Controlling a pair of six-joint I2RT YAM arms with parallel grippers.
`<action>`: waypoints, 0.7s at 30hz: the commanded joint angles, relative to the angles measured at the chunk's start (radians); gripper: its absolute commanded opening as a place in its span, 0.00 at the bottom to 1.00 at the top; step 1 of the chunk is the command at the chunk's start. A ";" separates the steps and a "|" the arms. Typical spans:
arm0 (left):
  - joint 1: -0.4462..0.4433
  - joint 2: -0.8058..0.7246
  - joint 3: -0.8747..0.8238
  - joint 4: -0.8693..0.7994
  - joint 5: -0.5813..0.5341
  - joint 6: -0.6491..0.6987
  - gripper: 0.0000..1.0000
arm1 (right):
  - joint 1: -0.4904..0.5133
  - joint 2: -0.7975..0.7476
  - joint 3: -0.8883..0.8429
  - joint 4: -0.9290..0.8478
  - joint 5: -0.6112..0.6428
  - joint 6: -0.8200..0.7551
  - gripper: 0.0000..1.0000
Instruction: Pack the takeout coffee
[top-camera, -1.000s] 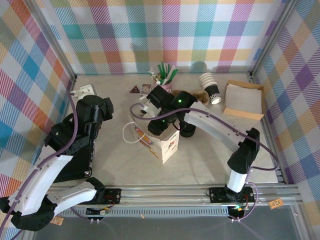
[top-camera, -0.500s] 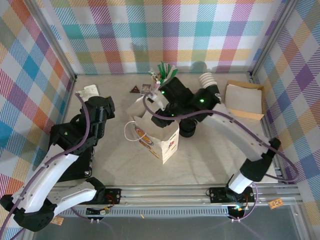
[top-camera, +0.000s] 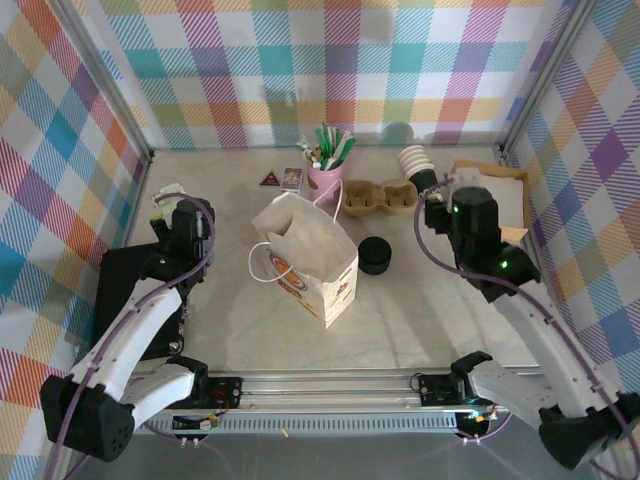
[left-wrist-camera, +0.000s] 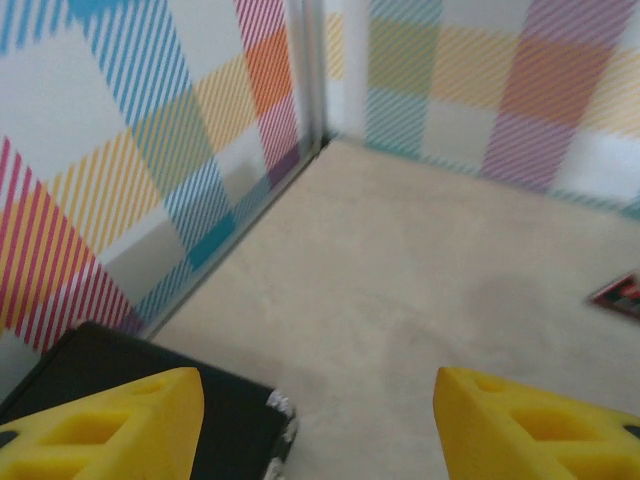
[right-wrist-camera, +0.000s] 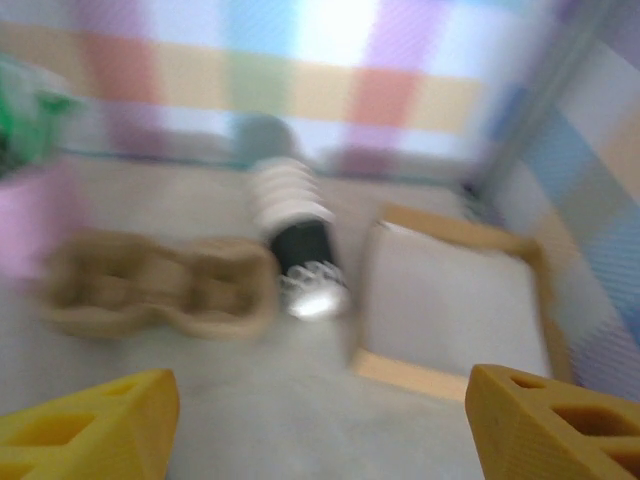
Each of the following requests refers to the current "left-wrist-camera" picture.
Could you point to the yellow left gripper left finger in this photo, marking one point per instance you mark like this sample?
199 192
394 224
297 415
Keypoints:
165 425

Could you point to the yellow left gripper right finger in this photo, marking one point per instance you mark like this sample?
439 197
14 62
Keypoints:
475 425

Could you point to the black box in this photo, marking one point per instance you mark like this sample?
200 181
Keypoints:
225 400

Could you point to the dark triangular sticker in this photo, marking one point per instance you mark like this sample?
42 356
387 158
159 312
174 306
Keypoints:
620 300

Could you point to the aluminium frame post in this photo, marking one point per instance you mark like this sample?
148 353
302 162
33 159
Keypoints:
307 75

